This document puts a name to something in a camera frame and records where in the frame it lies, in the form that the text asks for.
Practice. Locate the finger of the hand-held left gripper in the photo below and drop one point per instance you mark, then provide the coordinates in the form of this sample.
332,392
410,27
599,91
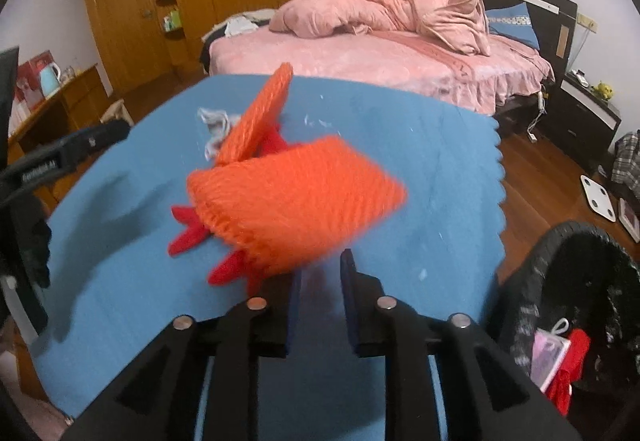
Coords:
100,137

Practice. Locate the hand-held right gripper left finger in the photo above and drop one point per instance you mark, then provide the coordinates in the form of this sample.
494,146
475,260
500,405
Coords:
294,321

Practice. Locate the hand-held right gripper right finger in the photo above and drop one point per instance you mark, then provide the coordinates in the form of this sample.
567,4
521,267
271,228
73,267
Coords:
350,316

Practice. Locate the trash bin with black bag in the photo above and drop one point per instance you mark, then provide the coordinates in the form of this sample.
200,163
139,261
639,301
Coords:
525,281

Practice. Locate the white paper packet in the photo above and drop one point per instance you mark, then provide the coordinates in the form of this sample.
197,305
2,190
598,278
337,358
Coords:
547,356

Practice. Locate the red plastic bag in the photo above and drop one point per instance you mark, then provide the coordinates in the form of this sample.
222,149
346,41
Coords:
570,371

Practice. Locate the wooden desk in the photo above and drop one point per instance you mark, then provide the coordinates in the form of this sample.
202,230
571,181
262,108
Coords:
80,93

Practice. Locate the light blue kettle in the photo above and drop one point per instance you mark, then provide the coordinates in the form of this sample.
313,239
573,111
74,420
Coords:
49,81

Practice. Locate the crumpled grey tissue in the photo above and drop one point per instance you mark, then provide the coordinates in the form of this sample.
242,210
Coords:
215,121

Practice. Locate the blue table mat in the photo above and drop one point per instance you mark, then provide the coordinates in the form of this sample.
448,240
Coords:
400,146

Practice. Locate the pile of clothes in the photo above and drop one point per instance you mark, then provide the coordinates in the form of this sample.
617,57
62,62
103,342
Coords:
240,26

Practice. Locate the small white paper scraps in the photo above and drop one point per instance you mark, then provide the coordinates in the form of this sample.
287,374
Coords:
317,121

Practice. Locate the bed with pink sheet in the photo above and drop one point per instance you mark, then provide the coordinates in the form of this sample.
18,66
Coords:
375,61

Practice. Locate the white bathroom scale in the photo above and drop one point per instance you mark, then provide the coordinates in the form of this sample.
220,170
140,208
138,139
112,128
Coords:
599,198

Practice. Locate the pink duvet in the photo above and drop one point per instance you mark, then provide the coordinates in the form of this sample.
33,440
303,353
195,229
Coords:
350,16

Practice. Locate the flat book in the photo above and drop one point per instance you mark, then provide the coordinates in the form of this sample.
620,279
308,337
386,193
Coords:
630,221

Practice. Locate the black nightstand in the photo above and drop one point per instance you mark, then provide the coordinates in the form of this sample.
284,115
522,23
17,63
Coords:
580,121

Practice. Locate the plaid bag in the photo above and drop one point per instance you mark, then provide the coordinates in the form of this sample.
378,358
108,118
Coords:
629,166

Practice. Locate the small device on nightstand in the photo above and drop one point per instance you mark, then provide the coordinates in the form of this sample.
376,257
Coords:
580,77

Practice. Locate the blue pillow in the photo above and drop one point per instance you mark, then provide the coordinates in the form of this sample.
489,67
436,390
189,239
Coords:
515,23

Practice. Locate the yellow plush toy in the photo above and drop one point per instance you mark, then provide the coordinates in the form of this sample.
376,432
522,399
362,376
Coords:
603,90

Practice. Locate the black headboard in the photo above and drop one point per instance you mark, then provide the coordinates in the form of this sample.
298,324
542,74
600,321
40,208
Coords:
545,6

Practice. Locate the beige wall switch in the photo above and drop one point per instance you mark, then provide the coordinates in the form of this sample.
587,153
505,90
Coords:
587,22

